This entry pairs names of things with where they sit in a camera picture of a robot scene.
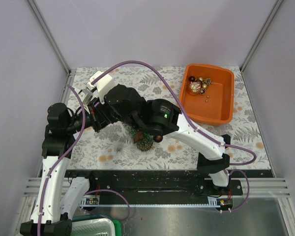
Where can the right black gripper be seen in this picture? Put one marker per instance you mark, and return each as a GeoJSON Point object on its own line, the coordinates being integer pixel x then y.
{"type": "Point", "coordinates": [102, 109]}

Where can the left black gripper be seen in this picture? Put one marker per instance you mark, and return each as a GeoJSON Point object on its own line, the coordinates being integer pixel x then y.
{"type": "Point", "coordinates": [94, 119]}

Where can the clear led battery box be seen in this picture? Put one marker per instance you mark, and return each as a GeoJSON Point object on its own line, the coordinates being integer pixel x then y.
{"type": "Point", "coordinates": [119, 146]}

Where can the small green christmas tree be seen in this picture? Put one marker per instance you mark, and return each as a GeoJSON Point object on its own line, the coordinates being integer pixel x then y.
{"type": "Point", "coordinates": [145, 145]}

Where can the dark brown bauble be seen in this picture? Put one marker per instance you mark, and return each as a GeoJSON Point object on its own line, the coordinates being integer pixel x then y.
{"type": "Point", "coordinates": [158, 138]}

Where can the orange plastic bin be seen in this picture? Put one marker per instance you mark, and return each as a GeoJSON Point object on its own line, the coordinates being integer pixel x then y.
{"type": "Point", "coordinates": [215, 107]}

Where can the brown ribbon bow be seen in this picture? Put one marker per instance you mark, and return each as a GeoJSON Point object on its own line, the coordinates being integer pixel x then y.
{"type": "Point", "coordinates": [139, 136]}

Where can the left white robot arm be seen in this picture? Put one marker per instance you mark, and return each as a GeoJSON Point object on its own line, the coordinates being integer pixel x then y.
{"type": "Point", "coordinates": [53, 211]}

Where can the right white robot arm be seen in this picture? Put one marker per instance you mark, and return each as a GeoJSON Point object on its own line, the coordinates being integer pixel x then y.
{"type": "Point", "coordinates": [161, 118]}

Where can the floral patterned table mat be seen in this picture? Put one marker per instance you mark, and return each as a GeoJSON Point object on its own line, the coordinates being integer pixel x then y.
{"type": "Point", "coordinates": [98, 150]}

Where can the large gold striped bauble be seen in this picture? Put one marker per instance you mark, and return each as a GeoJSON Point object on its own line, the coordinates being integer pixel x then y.
{"type": "Point", "coordinates": [195, 88]}

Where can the small dark red bauble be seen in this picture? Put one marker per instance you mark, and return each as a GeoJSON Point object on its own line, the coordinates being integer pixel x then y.
{"type": "Point", "coordinates": [192, 79]}

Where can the matte brown bauble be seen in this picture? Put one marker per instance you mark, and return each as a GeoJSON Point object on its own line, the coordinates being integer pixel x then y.
{"type": "Point", "coordinates": [200, 80]}

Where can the green plastic basket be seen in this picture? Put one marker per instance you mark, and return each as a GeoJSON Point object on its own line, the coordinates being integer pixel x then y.
{"type": "Point", "coordinates": [116, 223]}

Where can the white plastic basket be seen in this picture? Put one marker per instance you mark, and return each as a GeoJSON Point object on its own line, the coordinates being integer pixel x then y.
{"type": "Point", "coordinates": [94, 227]}

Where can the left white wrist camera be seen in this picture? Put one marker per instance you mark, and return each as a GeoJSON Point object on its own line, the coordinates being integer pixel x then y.
{"type": "Point", "coordinates": [86, 96]}

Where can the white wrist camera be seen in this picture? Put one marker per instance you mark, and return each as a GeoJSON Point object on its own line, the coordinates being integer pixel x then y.
{"type": "Point", "coordinates": [86, 96]}
{"type": "Point", "coordinates": [103, 86]}

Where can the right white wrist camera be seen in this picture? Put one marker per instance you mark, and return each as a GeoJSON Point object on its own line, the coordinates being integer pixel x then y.
{"type": "Point", "coordinates": [103, 86]}

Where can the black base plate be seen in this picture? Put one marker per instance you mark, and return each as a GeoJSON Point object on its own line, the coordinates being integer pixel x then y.
{"type": "Point", "coordinates": [160, 182]}

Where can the white slotted cable duct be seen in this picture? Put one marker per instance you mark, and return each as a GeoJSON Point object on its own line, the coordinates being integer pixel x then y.
{"type": "Point", "coordinates": [149, 201]}

